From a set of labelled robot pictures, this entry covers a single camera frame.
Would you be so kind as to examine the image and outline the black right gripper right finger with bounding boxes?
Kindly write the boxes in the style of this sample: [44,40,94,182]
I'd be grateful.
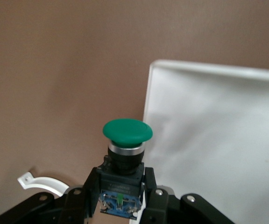
[140,167,235,224]

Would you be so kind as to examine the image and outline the green mushroom push button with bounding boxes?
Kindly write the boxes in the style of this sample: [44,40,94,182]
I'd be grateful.
[94,119,154,221]

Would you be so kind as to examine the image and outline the white curved plastic bracket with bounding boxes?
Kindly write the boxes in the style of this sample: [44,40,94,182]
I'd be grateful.
[17,172,70,197]

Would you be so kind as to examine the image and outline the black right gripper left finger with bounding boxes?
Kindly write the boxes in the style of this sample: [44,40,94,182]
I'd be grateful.
[0,167,102,224]

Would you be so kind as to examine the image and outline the white plastic drawer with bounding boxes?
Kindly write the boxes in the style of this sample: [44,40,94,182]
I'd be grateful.
[143,59,269,224]

